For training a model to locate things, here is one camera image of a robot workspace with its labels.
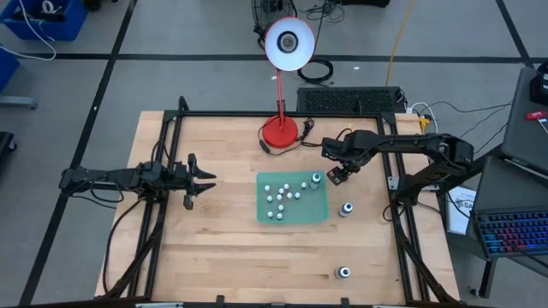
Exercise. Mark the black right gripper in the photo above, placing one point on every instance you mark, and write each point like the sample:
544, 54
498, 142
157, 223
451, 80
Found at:
349, 147

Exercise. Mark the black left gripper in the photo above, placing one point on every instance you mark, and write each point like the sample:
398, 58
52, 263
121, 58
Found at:
180, 177

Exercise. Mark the large purple-capped coloring bottle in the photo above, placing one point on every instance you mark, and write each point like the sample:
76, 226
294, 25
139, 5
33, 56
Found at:
315, 181

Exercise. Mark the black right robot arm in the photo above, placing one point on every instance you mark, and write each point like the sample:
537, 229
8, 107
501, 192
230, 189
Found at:
406, 143

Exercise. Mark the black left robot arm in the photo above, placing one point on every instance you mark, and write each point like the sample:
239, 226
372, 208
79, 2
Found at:
107, 177

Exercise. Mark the large blue food coloring bottle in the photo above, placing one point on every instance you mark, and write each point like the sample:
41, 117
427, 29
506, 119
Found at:
345, 210

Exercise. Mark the translucent teal plastic bin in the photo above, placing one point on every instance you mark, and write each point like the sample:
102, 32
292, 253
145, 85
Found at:
308, 209

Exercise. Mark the black computer case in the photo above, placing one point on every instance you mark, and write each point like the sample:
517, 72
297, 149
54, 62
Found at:
347, 100

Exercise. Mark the yellow plug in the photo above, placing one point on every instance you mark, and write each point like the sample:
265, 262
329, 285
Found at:
424, 123

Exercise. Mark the black table clamp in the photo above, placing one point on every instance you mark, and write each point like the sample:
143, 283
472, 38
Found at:
345, 301
220, 300

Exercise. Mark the white paper sheet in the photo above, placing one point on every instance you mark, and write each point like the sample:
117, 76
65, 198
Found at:
458, 214

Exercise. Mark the black side table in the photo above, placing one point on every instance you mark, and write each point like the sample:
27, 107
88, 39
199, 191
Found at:
488, 278

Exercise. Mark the colourful keyboard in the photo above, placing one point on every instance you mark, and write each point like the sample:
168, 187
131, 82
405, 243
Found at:
514, 233

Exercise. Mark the dark grey desk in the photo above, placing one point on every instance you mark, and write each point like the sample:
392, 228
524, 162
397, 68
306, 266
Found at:
522, 137

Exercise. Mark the grey metal bar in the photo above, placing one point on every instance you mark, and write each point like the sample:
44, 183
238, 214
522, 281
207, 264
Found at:
17, 102

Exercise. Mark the small red object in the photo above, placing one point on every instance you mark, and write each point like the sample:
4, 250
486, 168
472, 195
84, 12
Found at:
536, 115

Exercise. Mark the blue plastic storage bin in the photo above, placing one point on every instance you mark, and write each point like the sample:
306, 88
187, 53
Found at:
64, 30

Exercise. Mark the black device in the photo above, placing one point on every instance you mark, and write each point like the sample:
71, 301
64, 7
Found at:
540, 85

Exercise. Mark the blue plastic container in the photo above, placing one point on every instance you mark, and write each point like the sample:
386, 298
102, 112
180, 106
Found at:
7, 68

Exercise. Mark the silver mounting bracket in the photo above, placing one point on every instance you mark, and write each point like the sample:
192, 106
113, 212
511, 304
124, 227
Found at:
391, 184

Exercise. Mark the black aluminium table frame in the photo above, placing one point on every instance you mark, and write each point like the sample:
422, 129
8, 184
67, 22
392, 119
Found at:
222, 114

